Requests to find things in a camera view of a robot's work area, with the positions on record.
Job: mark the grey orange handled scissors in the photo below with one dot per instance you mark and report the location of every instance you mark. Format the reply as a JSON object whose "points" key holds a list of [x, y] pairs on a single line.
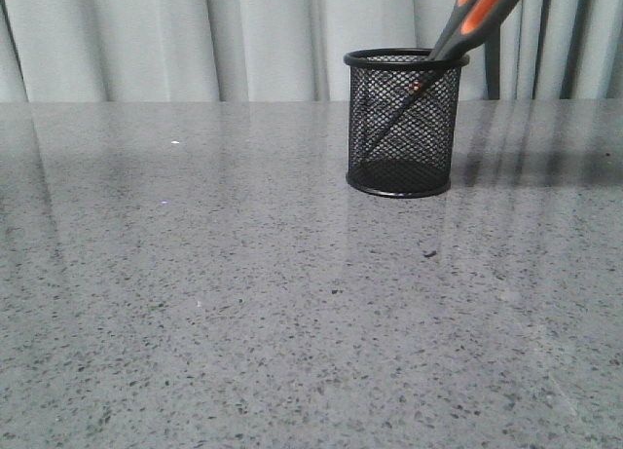
{"points": [[469, 25]]}

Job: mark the light grey curtain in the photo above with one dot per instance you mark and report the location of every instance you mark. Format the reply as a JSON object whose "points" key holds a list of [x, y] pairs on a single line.
{"points": [[289, 50]]}

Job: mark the black mesh pen cup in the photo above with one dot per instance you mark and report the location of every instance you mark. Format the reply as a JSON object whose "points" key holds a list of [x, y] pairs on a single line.
{"points": [[402, 115]]}

